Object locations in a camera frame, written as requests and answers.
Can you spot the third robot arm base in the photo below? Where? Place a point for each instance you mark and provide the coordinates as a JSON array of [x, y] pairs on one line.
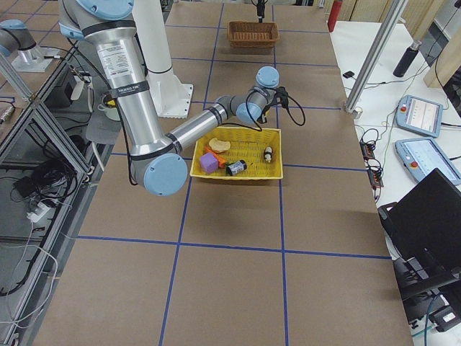
[[16, 38]]

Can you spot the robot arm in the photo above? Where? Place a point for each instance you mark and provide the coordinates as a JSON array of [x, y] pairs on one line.
[[123, 41]]

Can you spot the yellow woven basket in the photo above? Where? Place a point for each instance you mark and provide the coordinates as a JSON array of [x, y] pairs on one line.
[[246, 144]]

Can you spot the brown wicker basket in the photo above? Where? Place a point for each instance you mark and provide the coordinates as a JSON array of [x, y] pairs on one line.
[[252, 34]]

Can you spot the small black labelled jar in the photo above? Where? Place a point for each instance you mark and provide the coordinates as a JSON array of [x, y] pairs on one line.
[[236, 168]]

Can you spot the orange toy carrot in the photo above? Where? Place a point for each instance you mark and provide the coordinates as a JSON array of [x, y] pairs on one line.
[[221, 161]]

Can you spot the purple foam block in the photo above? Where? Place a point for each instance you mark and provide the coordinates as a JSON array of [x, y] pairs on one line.
[[208, 163]]

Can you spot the toy bread piece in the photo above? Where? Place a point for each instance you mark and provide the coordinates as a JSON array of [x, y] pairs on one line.
[[219, 146]]

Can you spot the panda figurine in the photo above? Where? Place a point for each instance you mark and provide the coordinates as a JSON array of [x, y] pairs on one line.
[[268, 154]]

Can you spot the white enamel pot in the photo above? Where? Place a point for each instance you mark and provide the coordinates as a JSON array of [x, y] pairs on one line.
[[108, 106]]

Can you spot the orange power strip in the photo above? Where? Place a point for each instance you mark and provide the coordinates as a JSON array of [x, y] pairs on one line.
[[372, 164]]

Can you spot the near teach pendant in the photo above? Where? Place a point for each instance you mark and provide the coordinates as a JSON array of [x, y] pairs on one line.
[[420, 156]]

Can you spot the teach pendant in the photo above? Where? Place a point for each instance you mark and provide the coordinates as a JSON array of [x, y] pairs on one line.
[[420, 156], [419, 116]]

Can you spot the far teach pendant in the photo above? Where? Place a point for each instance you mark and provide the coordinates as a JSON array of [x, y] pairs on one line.
[[419, 116]]

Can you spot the black water bottle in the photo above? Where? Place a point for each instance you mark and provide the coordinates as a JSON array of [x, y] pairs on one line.
[[407, 59]]

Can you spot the black laptop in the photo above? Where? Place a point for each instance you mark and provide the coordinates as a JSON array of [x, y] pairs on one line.
[[426, 219]]

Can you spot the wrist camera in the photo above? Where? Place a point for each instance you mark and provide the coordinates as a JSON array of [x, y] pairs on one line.
[[281, 96]]

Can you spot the black adapter with cable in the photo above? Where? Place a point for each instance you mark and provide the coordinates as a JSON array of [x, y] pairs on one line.
[[348, 74]]

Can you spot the aluminium frame rack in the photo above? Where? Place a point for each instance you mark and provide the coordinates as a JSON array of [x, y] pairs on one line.
[[52, 148]]

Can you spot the metal camera post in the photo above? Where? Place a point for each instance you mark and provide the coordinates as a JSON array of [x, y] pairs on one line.
[[383, 34]]

